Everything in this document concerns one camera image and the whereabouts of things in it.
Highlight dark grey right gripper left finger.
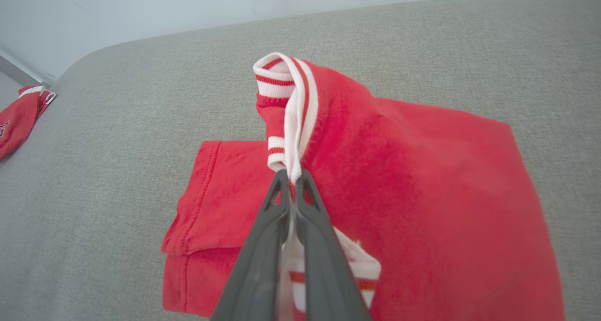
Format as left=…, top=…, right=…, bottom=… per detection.
left=210, top=169, right=294, bottom=321

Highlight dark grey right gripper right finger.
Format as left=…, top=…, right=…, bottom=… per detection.
left=294, top=169, right=374, bottom=321

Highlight red Bulls 23 jersey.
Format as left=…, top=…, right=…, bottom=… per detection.
left=161, top=52, right=566, bottom=321

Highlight red white-striped Bulls shorts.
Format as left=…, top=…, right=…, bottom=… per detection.
left=0, top=85, right=56, bottom=161

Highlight wall baseboard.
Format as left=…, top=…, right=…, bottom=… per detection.
left=0, top=49, right=52, bottom=88

